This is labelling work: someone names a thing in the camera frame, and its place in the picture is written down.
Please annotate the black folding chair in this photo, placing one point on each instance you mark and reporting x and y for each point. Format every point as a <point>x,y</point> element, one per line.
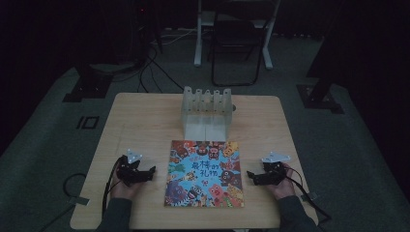
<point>237,35</point>

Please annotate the white desk frame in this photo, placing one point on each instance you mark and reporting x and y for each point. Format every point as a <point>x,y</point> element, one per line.
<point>198,45</point>

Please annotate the grey tape strip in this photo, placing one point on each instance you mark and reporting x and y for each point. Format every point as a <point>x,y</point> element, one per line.
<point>78,201</point>

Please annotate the translucent white book rack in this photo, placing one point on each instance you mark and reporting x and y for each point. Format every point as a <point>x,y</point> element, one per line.
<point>207,112</point>

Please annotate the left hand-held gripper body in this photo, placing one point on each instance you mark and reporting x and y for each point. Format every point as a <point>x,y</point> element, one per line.
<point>129,172</point>

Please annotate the colourful picture book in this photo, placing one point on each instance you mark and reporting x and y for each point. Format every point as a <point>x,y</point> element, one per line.
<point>203,174</point>

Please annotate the black stand base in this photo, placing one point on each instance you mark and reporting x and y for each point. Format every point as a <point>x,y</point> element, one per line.
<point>320,100</point>
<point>88,85</point>

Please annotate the person's left hand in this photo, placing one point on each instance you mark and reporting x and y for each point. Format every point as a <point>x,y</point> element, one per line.
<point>122,190</point>

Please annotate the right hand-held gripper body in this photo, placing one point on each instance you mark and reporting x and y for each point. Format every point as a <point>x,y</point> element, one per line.
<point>274,174</point>

